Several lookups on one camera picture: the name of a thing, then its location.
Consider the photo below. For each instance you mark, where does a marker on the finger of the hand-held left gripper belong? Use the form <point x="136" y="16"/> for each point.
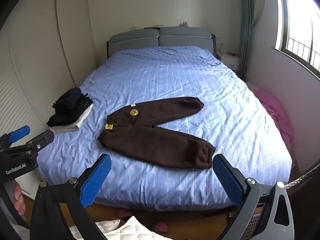
<point x="42" y="140"/>
<point x="18" y="133"/>

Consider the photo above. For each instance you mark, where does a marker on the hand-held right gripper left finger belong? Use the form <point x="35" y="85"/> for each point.
<point x="96" y="181"/>

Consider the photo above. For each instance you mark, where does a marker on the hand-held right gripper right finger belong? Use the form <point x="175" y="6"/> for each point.
<point x="228" y="181"/>

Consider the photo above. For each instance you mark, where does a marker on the brown pants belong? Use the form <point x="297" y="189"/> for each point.
<point x="155" y="132"/>

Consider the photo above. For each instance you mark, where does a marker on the person's left hand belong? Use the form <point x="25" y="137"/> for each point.
<point x="19" y="200"/>

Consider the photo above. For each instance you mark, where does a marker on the white folded cloth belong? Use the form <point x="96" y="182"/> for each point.
<point x="75" y="125"/>

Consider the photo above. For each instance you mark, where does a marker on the pile of dark clothes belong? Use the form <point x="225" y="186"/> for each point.
<point x="68" y="105"/>

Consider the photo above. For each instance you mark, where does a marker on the white quilted cloth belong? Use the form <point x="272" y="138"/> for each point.
<point x="132" y="232"/>

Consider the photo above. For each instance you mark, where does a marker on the pink slipper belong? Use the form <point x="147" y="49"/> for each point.
<point x="160" y="227"/>

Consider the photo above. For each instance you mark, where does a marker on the white slatted wardrobe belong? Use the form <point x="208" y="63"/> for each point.
<point x="37" y="55"/>

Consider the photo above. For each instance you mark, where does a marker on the pink blanket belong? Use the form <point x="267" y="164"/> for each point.
<point x="277" y="115"/>

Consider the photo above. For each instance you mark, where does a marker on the blue floral bed sheet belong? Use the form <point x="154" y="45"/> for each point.
<point x="160" y="80"/>

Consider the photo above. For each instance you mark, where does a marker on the white nightstand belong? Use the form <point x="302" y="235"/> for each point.
<point x="230" y="59"/>

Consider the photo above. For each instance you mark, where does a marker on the grey padded headboard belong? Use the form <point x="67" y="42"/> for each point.
<point x="160" y="37"/>

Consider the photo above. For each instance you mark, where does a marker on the small toy figure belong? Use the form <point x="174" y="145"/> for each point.
<point x="185" y="24"/>

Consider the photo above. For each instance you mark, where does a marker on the green curtain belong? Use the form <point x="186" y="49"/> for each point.
<point x="246" y="17"/>

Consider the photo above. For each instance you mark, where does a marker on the window with metal bars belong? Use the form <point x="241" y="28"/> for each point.
<point x="300" y="22"/>

